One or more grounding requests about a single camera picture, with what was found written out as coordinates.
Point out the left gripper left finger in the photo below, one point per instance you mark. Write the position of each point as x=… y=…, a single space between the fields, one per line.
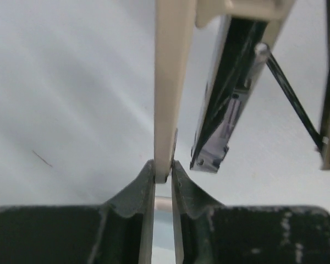
x=119 y=230

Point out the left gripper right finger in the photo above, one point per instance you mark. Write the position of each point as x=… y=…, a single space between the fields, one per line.
x=207 y=231

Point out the beige black stapler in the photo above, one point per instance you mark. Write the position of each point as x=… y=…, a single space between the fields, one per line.
x=247 y=33

